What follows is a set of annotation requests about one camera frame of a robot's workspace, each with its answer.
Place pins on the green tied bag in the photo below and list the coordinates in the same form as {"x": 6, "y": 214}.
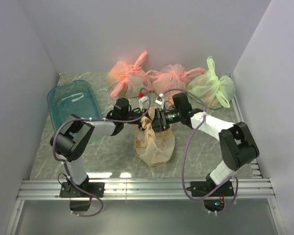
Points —
{"x": 214, "y": 91}

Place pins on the middle pink tied bag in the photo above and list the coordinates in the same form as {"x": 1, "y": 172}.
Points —
{"x": 172, "y": 77}

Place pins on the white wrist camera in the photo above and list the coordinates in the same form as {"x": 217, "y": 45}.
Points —
{"x": 142, "y": 101}
{"x": 160, "y": 101}

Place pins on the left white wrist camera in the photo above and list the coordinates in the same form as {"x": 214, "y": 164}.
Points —
{"x": 142, "y": 101}

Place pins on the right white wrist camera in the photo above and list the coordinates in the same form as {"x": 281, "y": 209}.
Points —
{"x": 160, "y": 101}

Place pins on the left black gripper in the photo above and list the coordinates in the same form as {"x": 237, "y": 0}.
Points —
{"x": 140, "y": 126}

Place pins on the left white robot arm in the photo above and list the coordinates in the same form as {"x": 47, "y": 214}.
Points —
{"x": 71, "y": 139}

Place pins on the teal plastic tray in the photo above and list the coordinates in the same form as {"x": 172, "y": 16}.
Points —
{"x": 77, "y": 98}

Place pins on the left pink tied bag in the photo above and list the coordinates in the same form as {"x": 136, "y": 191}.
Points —
{"x": 126, "y": 79}

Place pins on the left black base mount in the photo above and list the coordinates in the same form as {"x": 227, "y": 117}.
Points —
{"x": 80, "y": 196}

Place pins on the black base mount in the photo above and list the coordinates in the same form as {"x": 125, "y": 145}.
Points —
{"x": 216, "y": 199}
{"x": 80, "y": 196}

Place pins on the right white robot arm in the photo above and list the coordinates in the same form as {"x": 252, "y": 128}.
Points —
{"x": 237, "y": 144}

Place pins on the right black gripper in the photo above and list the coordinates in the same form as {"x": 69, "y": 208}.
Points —
{"x": 160, "y": 123}

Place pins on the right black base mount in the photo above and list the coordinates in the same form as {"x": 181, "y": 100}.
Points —
{"x": 216, "y": 199}

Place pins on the pink tied bag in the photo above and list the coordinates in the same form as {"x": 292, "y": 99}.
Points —
{"x": 126, "y": 79}
{"x": 172, "y": 77}

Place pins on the orange printed plastic bag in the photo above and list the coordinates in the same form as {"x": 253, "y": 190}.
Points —
{"x": 153, "y": 148}

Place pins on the aluminium rail frame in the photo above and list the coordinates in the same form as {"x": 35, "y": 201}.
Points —
{"x": 154, "y": 206}

